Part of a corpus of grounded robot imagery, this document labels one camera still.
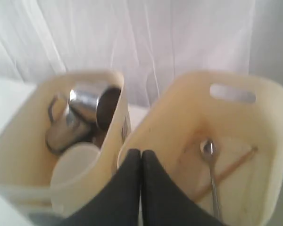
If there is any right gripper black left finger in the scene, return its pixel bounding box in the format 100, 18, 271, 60
59, 149, 142, 226

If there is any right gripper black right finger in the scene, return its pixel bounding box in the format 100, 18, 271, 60
141, 150, 223, 226

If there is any white ceramic bowl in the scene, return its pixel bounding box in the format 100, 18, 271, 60
50, 143, 100, 216

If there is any small steel spoon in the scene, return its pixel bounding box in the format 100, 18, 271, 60
200, 139, 222, 220

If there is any steel mug with wire handle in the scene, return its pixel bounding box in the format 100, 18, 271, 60
45, 93, 92, 155

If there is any wooden chopstick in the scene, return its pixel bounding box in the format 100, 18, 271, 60
192, 147, 258, 202

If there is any steel mug with round handle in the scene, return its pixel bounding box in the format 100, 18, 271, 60
69, 81, 121, 131

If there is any cream bin with circle mark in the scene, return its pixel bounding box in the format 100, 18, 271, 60
0, 70, 131, 226

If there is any cream bin with triangle mark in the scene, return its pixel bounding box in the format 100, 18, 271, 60
117, 71, 283, 226

